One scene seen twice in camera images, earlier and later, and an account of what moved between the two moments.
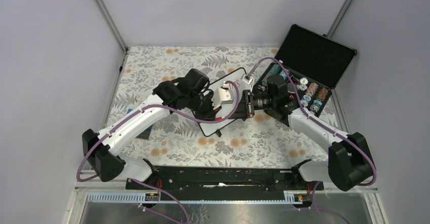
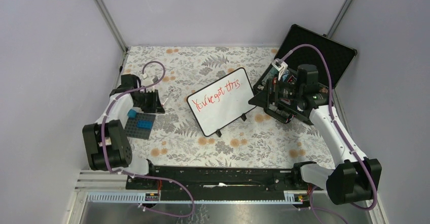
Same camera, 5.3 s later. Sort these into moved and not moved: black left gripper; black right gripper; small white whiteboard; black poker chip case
Moved: black left gripper; black right gripper
Not moved: small white whiteboard; black poker chip case
